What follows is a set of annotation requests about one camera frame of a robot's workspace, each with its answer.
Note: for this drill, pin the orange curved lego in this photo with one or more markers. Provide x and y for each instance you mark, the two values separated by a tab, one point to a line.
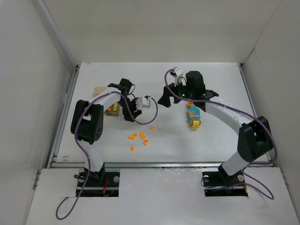
142	135
132	136

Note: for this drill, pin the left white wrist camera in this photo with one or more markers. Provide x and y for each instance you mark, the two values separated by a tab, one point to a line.
143	102

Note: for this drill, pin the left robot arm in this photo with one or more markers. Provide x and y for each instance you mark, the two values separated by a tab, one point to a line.
88	119

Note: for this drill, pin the orange transparent container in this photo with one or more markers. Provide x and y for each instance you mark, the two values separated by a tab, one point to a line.
98	91

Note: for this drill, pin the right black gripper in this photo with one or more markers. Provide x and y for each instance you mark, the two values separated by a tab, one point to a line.
172	94

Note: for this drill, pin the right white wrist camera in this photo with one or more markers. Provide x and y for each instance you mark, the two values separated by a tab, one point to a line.
177	74

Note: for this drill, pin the aluminium front rail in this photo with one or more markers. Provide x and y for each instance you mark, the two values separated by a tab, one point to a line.
137	165

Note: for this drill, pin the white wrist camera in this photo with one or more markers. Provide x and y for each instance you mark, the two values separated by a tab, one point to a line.
143	102
177	74

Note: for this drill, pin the grey transparent container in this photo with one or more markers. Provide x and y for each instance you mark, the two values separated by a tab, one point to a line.
108	113

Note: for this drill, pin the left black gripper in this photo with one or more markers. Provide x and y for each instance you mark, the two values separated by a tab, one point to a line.
131	108

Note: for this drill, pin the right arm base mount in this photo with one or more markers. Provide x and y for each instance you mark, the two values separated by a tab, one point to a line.
215	185

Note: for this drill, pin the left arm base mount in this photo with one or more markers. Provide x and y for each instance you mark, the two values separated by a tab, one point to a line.
108	186

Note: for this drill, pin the yellow long lego plate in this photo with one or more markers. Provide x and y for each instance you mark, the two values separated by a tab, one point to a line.
113	108

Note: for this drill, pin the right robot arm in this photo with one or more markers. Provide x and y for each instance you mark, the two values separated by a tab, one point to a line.
254	135

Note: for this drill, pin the colourful lego figure stack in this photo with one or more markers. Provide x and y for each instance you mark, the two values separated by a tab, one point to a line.
193	116

